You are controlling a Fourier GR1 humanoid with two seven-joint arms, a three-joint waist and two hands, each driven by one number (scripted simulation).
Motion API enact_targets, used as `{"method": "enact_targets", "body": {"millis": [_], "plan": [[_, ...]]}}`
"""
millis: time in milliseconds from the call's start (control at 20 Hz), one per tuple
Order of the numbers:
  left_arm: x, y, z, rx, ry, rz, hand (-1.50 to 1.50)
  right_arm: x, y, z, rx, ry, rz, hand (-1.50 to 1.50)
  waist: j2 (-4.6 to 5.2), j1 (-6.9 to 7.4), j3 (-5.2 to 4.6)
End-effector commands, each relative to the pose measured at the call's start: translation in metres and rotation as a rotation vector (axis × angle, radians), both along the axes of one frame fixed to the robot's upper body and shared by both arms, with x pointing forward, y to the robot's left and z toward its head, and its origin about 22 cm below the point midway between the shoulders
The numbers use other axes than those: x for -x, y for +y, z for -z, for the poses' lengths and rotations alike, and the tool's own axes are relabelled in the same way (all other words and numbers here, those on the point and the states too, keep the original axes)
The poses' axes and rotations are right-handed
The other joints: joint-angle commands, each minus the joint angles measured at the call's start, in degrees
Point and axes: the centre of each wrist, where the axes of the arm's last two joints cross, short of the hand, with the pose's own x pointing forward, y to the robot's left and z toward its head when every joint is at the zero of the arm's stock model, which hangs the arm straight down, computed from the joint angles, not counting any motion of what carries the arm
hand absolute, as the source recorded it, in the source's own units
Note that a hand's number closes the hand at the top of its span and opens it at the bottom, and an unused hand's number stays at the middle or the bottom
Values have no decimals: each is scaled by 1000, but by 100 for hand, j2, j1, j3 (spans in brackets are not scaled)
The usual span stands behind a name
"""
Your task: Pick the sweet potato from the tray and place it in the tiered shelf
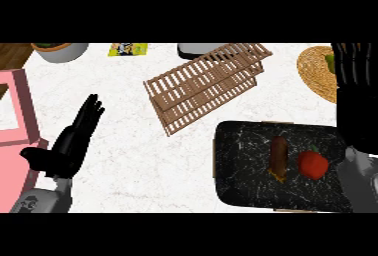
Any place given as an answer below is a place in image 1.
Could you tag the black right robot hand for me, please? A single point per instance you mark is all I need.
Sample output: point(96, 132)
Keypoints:
point(354, 100)

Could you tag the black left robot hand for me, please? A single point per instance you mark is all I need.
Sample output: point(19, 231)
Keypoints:
point(73, 143)

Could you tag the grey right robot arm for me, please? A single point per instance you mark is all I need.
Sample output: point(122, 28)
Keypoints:
point(358, 183)

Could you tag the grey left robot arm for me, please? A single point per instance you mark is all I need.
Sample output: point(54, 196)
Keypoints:
point(45, 196)

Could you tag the brown sweet potato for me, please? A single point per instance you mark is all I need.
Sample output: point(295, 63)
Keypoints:
point(277, 158)

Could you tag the black marble tray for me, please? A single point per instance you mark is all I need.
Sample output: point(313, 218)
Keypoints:
point(280, 166)

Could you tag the wooden tiered shelf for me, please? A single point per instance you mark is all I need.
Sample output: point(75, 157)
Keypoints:
point(206, 83)

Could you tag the pink open cabinet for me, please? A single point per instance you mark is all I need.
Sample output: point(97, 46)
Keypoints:
point(19, 140)

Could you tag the round wicker placemat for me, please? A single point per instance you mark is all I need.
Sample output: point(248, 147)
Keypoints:
point(314, 71)

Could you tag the green vegetable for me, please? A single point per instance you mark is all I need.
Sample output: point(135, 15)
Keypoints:
point(329, 63)

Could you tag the brown wooden board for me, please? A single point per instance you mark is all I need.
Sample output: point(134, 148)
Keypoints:
point(13, 55)

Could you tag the yellow printed packet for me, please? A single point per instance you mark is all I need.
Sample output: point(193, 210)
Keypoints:
point(127, 49)

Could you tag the grey appliance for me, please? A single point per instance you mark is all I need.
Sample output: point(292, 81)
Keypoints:
point(196, 50)

